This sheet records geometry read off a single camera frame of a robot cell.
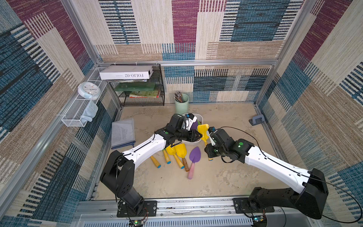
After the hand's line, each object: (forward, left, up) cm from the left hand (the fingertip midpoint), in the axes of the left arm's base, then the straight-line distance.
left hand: (200, 135), depth 80 cm
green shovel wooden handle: (+21, -2, -15) cm, 26 cm away
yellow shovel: (-9, +26, -17) cm, 32 cm away
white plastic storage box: (+5, +2, -17) cm, 18 cm away
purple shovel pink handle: (+4, +3, +4) cm, 6 cm away
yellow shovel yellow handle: (0, +17, -18) cm, 25 cm away
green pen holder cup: (+30, +10, -9) cm, 33 cm away
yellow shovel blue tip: (+2, -2, +2) cm, 4 cm away
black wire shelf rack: (+35, +49, +6) cm, 61 cm away
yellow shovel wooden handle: (-10, +9, -17) cm, 22 cm away
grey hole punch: (+23, -46, -16) cm, 54 cm away
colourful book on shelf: (+33, +35, +2) cm, 48 cm away
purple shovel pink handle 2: (-4, +2, -19) cm, 19 cm away
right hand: (-6, -3, -4) cm, 8 cm away
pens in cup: (+33, +13, -1) cm, 36 cm away
